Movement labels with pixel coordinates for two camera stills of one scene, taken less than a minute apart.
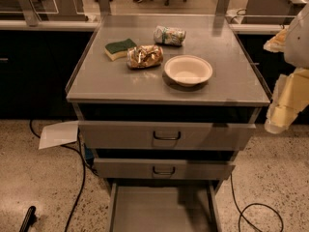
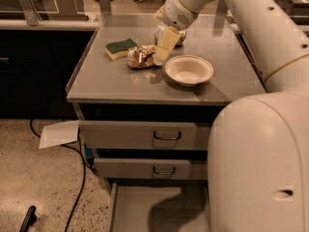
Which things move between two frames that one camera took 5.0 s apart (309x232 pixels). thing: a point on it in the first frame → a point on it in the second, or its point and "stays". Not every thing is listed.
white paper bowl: x=188 y=71 stays
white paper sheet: x=59 y=133 stays
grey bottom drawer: x=164 y=207 stays
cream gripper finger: x=276 y=43 → x=174 y=13
